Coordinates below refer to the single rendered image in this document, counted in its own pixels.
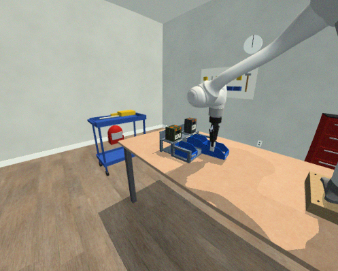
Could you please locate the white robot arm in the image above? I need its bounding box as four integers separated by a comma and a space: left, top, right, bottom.
187, 0, 338, 204

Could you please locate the blue bin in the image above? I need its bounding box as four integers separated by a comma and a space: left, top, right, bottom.
175, 141, 198, 159
201, 140, 229, 160
187, 134, 208, 148

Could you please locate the black case with orange latches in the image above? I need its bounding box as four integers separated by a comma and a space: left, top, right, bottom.
184, 118, 197, 134

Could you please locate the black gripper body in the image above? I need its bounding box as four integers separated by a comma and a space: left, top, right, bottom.
209, 117, 222, 131

